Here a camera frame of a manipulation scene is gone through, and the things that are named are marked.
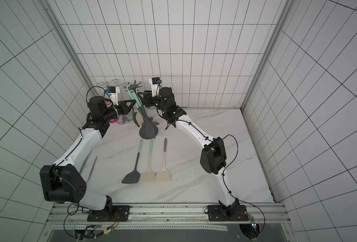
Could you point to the beige spatula green handle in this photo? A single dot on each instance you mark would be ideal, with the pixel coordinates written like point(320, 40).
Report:
point(149, 175)

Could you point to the beige spatula grey handle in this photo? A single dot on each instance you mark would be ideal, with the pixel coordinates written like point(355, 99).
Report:
point(163, 175)

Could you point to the grey utensil green handle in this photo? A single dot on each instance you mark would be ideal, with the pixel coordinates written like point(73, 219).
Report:
point(137, 116)

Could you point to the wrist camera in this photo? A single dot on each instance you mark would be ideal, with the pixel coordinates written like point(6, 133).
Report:
point(155, 83)
point(113, 92)

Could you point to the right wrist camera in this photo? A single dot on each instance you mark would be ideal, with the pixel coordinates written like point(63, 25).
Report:
point(155, 83)

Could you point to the chrome glass holder stand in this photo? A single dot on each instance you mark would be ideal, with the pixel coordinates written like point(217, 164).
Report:
point(124, 119)

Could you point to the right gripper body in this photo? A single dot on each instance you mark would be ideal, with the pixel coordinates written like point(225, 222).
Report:
point(148, 99)

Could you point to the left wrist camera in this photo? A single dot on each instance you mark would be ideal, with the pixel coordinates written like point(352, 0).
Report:
point(113, 92)

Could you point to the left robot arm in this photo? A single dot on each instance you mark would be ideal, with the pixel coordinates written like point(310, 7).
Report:
point(62, 182)

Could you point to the grey utensil rack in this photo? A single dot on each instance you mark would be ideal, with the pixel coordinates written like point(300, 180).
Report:
point(147, 131)

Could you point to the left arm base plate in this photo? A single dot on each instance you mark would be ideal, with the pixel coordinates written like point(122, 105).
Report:
point(110, 214)

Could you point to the pink plastic wine glass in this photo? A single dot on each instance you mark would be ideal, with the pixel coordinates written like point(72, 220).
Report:
point(113, 120)

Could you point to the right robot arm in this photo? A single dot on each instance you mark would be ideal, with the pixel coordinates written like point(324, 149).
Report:
point(213, 153)

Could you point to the grey spatula green handle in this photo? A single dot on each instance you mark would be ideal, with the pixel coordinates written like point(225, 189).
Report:
point(134, 176)

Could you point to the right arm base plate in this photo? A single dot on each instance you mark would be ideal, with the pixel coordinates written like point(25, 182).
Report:
point(219, 213)

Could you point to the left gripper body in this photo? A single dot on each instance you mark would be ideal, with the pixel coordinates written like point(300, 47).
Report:
point(122, 108)

